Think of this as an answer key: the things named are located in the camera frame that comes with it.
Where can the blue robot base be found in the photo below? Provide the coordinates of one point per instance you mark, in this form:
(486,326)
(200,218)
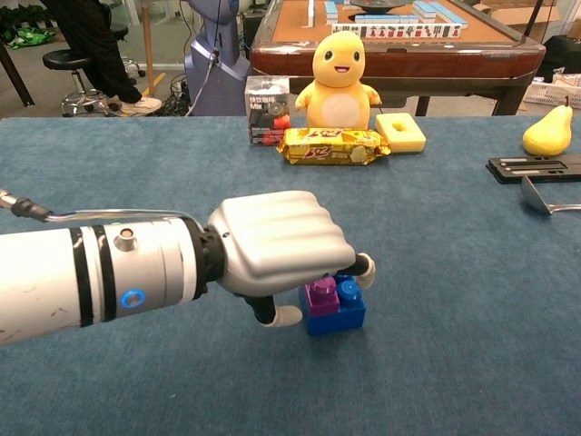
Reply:
(218,86)

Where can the black folding stand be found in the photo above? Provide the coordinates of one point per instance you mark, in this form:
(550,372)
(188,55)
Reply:
(535,175)

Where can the person in black clothes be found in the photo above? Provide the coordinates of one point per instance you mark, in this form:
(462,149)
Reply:
(91,36)

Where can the black round stool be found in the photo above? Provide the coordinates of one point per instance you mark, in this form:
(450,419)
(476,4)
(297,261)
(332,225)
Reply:
(120,32)
(68,59)

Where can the black round dish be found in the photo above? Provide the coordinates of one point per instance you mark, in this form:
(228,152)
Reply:
(379,5)

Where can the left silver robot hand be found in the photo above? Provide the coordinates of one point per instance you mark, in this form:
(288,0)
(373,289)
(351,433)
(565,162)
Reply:
(281,236)

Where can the black bag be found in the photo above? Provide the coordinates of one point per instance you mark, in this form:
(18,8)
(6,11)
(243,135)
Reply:
(565,56)

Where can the cardboard box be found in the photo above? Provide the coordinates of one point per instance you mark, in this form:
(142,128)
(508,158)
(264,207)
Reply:
(522,13)

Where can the yellow biscuit pack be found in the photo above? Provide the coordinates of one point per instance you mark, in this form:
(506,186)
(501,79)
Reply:
(331,147)

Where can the blue felt table cover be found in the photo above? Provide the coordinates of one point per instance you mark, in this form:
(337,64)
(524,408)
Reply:
(408,272)

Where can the wooden pole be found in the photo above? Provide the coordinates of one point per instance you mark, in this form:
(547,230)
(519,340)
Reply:
(148,45)

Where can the black tripod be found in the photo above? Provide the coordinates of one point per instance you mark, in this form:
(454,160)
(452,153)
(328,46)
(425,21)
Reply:
(534,20)

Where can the blue toy brick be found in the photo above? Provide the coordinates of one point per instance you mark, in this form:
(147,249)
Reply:
(338,321)

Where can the blue mahjong tile wall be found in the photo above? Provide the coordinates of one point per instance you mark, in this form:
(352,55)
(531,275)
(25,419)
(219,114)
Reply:
(436,11)
(386,18)
(331,10)

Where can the yellow pear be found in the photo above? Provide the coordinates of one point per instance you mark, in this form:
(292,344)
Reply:
(547,134)

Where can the face-up mahjong tile row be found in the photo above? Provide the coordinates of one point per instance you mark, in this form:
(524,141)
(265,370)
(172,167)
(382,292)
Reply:
(395,31)

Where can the white upright tile wall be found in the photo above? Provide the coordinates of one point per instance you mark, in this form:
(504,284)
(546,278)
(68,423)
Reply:
(311,11)

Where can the steel ladle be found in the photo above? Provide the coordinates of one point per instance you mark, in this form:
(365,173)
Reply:
(533,195)

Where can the black white coffee box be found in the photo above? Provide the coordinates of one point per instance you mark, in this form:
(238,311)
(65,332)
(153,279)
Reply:
(265,109)

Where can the yellow plush toy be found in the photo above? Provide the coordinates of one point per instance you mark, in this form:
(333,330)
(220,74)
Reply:
(338,91)

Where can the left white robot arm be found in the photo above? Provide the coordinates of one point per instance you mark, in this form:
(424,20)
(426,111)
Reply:
(54,281)

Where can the brown mahjong table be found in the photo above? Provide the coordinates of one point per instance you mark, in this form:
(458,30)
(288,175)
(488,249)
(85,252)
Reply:
(408,59)

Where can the yellow sponge block with hole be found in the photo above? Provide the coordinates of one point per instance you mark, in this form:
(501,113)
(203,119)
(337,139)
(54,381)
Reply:
(410,141)

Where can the green plants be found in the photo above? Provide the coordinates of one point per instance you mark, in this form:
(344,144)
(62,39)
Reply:
(25,32)

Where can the magenta toy brick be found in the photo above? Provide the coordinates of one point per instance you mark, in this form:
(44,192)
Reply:
(322,300)

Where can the white plastic basket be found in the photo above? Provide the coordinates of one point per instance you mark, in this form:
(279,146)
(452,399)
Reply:
(551,96)

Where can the dark table leg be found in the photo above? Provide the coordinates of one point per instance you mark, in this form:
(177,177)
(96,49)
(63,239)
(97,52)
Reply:
(16,75)

